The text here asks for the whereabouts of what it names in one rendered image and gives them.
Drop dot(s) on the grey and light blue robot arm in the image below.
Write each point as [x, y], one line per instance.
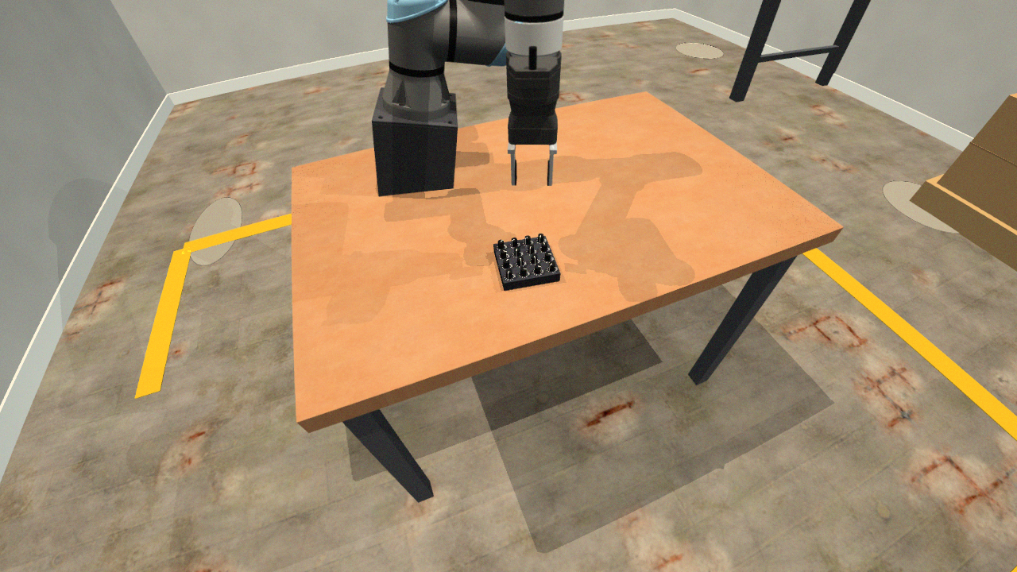
[424, 34]

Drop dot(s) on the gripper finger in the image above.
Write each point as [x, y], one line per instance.
[552, 151]
[511, 150]

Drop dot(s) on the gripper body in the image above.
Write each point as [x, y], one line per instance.
[534, 85]

